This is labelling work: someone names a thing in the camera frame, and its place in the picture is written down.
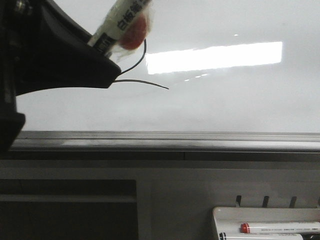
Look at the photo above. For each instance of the white whiteboard with aluminium frame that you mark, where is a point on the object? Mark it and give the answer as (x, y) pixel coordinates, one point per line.
(235, 80)

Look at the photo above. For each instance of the black whiteboard marker with magnet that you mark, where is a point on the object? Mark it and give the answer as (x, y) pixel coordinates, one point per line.
(123, 30)

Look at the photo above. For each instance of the white marker tray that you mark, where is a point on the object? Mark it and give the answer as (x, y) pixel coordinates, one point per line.
(263, 209)

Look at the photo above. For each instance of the red capped whiteboard marker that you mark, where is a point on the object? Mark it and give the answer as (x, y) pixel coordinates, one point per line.
(280, 227)

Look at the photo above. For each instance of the black capped whiteboard marker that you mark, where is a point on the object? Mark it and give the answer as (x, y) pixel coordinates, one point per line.
(259, 236)

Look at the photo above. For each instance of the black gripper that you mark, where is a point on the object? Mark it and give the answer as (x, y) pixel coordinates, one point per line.
(42, 48)

